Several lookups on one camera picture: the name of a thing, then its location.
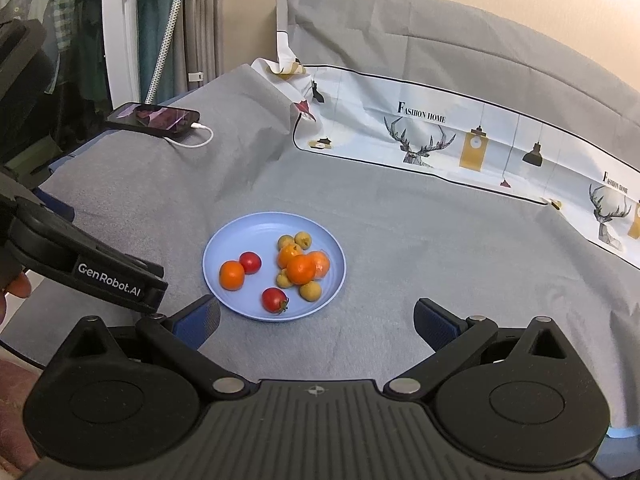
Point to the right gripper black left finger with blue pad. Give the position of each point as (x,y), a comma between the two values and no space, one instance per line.
(173,342)

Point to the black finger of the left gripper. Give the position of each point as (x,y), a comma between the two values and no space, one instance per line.
(11,188)
(35,238)

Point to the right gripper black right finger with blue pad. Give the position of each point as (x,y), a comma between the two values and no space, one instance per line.
(457,344)

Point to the yellow-green round longan fruit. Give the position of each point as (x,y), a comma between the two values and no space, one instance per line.
(310,291)

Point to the small yellow longan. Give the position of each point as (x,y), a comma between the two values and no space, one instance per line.
(285,241)
(282,280)
(303,239)

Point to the person's left hand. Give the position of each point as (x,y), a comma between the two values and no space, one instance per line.
(13,295)

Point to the red tomato with stem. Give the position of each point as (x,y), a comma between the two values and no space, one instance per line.
(274,300)

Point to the red cherry tomato upper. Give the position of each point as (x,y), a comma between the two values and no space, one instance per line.
(250,262)

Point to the grey bed sheet cloth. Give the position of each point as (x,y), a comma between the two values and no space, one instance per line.
(405,235)

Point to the light blue round plate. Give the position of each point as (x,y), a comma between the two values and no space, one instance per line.
(259,233)

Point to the small yellow longan top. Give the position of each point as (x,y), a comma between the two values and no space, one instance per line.
(303,239)

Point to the plastic-wrapped orange tangerine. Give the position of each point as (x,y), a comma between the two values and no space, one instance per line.
(321,263)

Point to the black smartphone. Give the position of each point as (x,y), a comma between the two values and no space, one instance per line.
(162,121)

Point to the grey curtain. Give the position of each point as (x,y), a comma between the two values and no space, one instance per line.
(194,54)

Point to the white printed deer fabric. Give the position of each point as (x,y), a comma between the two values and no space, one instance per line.
(396,123)

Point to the white window frame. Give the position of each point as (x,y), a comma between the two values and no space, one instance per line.
(120,38)

